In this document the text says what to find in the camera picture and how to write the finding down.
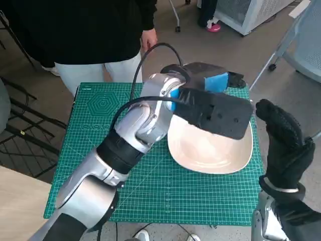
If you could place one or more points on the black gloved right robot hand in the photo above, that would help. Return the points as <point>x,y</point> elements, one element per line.
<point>286,140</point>

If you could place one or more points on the person's left hand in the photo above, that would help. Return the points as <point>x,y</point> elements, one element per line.
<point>149,39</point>

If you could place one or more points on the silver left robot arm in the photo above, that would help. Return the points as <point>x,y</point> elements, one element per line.
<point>140,120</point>

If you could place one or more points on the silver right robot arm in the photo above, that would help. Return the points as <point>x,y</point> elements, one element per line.
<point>268,226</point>

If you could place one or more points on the white plate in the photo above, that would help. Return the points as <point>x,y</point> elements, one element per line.
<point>208,155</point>

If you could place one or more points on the white rolling stand legs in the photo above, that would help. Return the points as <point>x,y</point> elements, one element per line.
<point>175,15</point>

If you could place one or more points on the person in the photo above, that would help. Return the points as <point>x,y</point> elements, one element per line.
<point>75,30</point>
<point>205,12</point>

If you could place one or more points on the green cutting mat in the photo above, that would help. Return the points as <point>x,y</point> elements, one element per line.
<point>100,113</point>

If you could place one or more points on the blue-grey chair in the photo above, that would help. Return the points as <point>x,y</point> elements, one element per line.
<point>308,50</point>

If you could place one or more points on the white mesh cabinet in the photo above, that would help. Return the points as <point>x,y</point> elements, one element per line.
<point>250,15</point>

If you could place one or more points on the white right robot foot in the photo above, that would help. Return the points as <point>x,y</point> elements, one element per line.
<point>193,237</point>

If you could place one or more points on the white robot foot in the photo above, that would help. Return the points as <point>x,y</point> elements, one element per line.
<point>143,236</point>
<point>193,237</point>

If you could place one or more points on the grey chair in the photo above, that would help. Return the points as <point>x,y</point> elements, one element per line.
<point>3,108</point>

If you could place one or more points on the white left robot foot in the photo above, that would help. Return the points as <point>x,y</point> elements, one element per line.
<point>143,236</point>

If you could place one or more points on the light wooden desk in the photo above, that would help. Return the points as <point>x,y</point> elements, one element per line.
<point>15,206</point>

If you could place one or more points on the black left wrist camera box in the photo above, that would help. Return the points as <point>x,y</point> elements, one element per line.
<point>215,113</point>

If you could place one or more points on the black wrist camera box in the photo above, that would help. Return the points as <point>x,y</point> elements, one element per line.
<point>306,223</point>
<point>215,113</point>

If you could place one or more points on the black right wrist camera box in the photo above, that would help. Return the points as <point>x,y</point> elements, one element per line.
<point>306,223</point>

